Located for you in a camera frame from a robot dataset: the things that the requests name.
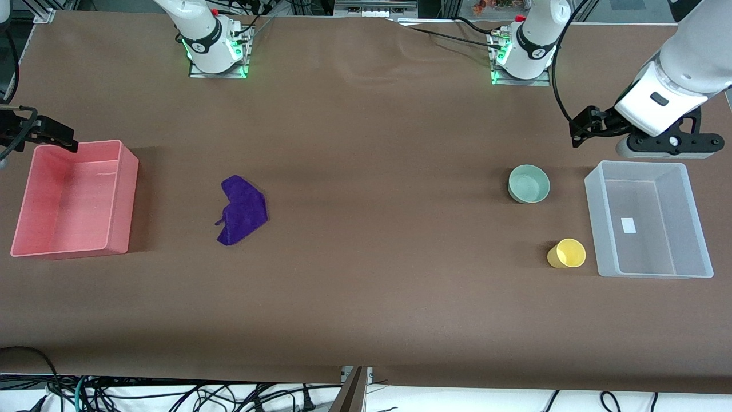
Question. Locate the clear plastic bin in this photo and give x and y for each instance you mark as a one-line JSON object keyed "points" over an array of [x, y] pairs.
{"points": [[646, 223]]}

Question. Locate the white label sticker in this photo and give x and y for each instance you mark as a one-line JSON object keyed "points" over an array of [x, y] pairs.
{"points": [[628, 225]]}

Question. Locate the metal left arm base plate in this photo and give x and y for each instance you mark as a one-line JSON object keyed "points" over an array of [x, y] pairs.
{"points": [[546, 80]]}

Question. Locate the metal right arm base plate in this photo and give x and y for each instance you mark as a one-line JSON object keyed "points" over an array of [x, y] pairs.
{"points": [[240, 57]]}

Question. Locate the pale green bowl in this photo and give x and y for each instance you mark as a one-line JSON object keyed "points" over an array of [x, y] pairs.
{"points": [[529, 184]]}

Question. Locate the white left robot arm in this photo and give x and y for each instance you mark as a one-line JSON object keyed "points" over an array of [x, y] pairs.
{"points": [[686, 63]]}

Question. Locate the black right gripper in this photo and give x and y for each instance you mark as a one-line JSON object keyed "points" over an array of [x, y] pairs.
{"points": [[12, 129]]}

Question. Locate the aluminium corner profile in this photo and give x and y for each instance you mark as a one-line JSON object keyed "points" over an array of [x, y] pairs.
{"points": [[48, 11]]}

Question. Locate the yellow plastic cup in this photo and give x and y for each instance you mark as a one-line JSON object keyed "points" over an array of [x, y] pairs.
{"points": [[567, 254]]}

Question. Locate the purple cloth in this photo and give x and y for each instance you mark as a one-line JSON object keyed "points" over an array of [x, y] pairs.
{"points": [[243, 212]]}

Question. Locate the pink plastic bin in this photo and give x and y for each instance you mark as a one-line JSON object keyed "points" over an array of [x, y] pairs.
{"points": [[74, 200]]}

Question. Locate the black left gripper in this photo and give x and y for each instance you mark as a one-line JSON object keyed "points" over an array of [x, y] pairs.
{"points": [[607, 121]]}

